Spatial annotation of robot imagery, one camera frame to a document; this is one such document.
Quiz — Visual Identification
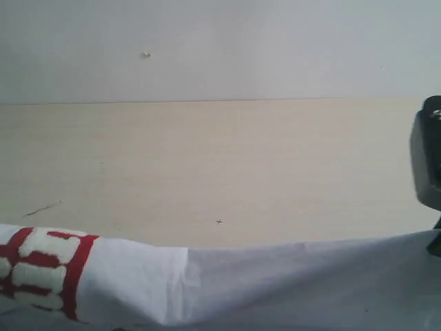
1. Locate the white t-shirt red lettering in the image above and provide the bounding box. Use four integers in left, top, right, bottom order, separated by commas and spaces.
1, 224, 440, 330

